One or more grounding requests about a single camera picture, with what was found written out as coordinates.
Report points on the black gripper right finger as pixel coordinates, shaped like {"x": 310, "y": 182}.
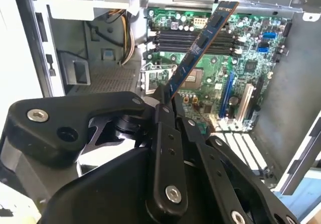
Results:
{"x": 215, "y": 168}

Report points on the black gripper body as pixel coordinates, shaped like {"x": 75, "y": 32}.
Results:
{"x": 113, "y": 191}

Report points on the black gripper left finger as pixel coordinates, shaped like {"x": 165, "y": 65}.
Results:
{"x": 50, "y": 133}

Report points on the RAM stick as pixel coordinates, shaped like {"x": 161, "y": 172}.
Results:
{"x": 200, "y": 43}

